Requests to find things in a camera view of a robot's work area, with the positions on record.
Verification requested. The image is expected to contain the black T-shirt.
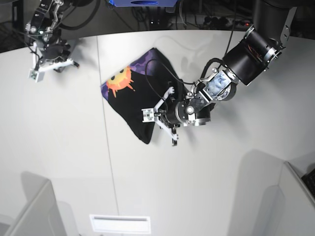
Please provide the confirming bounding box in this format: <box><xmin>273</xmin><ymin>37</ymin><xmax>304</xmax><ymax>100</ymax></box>
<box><xmin>101</xmin><ymin>48</ymin><xmax>184</xmax><ymax>144</ymax></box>

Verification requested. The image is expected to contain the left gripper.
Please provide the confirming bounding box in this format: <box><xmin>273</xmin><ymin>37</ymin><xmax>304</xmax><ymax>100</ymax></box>
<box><xmin>159</xmin><ymin>98</ymin><xmax>188</xmax><ymax>129</ymax></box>

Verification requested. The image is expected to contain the blue device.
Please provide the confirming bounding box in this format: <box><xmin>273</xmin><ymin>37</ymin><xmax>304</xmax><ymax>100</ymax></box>
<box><xmin>108</xmin><ymin>0</ymin><xmax>177</xmax><ymax>7</ymax></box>

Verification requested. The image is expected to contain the black keyboard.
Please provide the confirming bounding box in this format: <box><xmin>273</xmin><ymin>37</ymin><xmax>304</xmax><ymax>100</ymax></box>
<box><xmin>302</xmin><ymin>169</ymin><xmax>315</xmax><ymax>197</ymax></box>

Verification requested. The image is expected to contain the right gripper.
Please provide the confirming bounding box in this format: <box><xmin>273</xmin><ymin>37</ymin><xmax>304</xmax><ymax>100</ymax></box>
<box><xmin>34</xmin><ymin>40</ymin><xmax>71</xmax><ymax>65</ymax></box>

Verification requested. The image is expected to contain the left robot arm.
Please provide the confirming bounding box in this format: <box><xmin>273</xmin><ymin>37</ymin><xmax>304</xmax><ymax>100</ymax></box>
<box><xmin>160</xmin><ymin>0</ymin><xmax>302</xmax><ymax>130</ymax></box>

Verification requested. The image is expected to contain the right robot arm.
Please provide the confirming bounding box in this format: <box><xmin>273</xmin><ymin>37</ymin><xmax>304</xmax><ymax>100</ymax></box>
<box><xmin>16</xmin><ymin>0</ymin><xmax>100</xmax><ymax>78</ymax></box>

